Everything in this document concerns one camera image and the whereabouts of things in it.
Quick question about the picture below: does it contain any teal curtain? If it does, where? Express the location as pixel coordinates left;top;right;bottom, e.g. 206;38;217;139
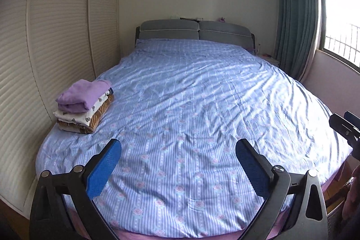
273;0;323;82

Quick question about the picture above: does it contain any white nightstand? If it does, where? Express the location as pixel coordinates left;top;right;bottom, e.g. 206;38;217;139
258;53;281;68

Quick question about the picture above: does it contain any blue striped bed cover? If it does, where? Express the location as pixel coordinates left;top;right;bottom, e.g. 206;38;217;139
35;38;353;238

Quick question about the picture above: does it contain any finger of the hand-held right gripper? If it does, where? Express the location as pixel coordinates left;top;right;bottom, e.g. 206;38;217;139
344;111;360;132
328;113;360;145

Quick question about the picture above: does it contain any white bear-print garment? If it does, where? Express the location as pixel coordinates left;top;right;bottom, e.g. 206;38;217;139
54;90;113;126

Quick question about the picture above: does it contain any brown striped garment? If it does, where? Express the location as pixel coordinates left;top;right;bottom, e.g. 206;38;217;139
57;93;115;134

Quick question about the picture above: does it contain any purple sweatshirt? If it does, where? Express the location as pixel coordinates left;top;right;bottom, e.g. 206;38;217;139
55;79;112;114

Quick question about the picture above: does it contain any window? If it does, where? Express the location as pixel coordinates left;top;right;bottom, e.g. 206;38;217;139
319;0;360;74

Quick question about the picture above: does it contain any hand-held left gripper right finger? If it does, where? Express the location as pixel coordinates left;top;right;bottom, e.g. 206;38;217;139
235;138;329;240

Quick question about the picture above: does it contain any white louvred wardrobe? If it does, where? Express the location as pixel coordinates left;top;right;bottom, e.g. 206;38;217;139
0;0;123;214

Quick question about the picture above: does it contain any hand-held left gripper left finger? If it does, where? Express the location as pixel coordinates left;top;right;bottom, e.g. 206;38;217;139
29;138;122;240

